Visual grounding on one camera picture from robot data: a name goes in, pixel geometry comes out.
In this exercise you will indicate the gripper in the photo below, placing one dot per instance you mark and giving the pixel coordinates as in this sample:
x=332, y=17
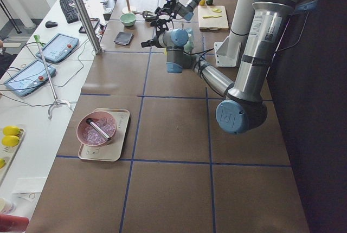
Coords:
x=172, y=7
x=152, y=41

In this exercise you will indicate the mint green cup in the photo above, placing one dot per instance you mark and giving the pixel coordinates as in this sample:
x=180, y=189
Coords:
x=188, y=47

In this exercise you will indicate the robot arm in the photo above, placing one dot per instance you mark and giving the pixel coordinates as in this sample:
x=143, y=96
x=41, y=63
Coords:
x=185, y=11
x=257, y=28

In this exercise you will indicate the steel scoop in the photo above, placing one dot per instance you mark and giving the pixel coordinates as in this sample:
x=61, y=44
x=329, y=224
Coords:
x=148, y=16

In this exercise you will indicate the green bowl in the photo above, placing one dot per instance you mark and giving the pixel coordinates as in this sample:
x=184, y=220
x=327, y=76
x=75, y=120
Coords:
x=128, y=19

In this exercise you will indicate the grey folded cloth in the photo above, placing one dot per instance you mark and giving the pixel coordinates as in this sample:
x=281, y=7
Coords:
x=123, y=38

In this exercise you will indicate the yellow lemon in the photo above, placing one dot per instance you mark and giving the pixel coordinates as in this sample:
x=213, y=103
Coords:
x=202, y=1

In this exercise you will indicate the bamboo cutting board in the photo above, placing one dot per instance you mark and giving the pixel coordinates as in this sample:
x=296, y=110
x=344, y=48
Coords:
x=212, y=24

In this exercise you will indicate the yellow plastic knife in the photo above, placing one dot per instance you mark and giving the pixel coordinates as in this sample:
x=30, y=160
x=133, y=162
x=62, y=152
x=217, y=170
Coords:
x=211, y=16

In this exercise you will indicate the black keyboard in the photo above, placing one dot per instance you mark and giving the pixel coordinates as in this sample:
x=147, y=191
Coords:
x=69, y=10

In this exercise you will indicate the teach pendant far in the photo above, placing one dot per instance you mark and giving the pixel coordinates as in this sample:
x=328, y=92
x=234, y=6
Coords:
x=59, y=47

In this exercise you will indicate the teach pendant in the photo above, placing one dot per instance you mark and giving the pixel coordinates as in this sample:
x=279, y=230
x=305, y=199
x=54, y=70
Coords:
x=28, y=79
x=59, y=47

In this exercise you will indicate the steel black-tipped tool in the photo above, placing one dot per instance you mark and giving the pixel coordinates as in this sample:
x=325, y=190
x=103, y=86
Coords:
x=98, y=129

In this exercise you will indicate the black computer mouse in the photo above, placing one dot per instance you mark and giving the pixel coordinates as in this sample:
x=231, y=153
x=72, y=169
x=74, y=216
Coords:
x=51, y=24

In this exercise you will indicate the metal stand with clamp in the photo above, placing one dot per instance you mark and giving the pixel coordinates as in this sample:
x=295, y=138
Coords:
x=57, y=102

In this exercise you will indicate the pink bowl with ice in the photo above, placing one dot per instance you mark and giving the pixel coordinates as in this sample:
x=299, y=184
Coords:
x=88, y=136

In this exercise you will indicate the beige tray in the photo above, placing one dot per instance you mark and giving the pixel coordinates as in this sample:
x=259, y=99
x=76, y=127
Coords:
x=111, y=151

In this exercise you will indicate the teach pendant near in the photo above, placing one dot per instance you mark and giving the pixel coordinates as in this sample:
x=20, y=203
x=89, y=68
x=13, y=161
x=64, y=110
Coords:
x=28, y=79

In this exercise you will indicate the yellow fruit on tray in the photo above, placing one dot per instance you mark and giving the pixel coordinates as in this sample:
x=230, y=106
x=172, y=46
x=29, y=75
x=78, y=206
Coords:
x=12, y=130

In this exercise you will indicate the red bottle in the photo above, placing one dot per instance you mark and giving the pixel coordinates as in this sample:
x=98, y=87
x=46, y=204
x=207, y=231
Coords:
x=10, y=223

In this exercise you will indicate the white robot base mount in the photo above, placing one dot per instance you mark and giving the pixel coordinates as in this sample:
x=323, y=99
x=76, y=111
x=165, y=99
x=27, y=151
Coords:
x=229, y=52

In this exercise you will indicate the aluminium frame post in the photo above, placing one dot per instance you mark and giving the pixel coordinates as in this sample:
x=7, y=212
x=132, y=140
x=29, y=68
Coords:
x=84, y=18

